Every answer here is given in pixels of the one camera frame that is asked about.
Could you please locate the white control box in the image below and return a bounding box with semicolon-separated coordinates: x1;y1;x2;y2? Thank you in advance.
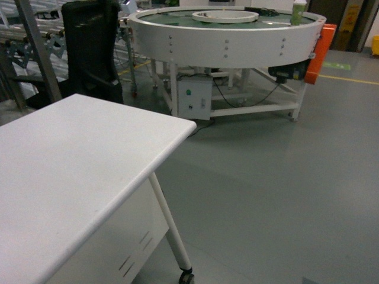
178;76;213;120

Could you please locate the white table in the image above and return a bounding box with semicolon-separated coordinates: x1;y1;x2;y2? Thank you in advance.
1;94;196;283

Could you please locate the steel frame post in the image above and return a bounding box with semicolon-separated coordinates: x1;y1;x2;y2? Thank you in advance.
1;1;66;109

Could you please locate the black drive motor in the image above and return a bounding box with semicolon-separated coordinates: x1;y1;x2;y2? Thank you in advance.
268;60;310;83

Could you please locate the green paper cup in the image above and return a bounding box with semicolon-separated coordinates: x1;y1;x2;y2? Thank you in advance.
290;0;307;26

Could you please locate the black mesh office chair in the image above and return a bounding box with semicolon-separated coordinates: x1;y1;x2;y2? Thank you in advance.
26;0;124;109

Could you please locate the expandable roller conveyor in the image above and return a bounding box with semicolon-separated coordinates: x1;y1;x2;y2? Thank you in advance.
0;0;131;86

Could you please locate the orange motor guard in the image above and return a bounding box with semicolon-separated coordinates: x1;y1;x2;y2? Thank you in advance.
304;24;337;85

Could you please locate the yellow wet floor sign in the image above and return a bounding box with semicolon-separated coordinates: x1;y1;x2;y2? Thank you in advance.
336;4;361;51

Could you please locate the round rotary conveyor table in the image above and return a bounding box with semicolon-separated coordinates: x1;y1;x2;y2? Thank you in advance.
127;6;326;120

